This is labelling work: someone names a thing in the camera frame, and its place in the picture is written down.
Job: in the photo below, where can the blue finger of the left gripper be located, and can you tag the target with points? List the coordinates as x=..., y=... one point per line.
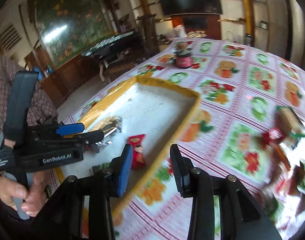
x=70, y=129

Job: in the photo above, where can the white plastic bag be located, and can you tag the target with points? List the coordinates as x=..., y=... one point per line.
x=178, y=31

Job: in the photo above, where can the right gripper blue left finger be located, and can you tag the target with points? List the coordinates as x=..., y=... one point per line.
x=123, y=169

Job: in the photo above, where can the large landscape painting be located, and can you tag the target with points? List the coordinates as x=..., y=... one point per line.
x=66, y=28

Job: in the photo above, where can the pink label jar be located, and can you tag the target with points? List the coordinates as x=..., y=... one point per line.
x=183, y=55

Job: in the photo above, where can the person left hand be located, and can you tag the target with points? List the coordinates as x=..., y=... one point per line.
x=34, y=197

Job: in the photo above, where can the wooden chair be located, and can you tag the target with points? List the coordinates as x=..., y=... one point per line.
x=146, y=27

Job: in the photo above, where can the red face snack packet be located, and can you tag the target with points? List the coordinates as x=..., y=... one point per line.
x=137, y=151

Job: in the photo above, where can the yellow rimmed white tray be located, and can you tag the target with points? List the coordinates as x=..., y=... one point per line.
x=157, y=108

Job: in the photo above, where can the black stripe cracker pack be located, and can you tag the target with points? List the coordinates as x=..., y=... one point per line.
x=288, y=122

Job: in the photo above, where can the silver foil snack bag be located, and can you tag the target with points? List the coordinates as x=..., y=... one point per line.
x=109, y=126

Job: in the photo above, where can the green garlic pea packet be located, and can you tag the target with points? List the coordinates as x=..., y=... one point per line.
x=97, y=168

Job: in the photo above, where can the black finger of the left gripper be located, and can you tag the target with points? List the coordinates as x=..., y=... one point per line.
x=89, y=138

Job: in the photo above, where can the person in patterned jacket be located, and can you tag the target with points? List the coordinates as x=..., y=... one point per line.
x=18, y=98

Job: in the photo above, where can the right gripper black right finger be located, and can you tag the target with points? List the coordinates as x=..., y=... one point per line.
x=181, y=168

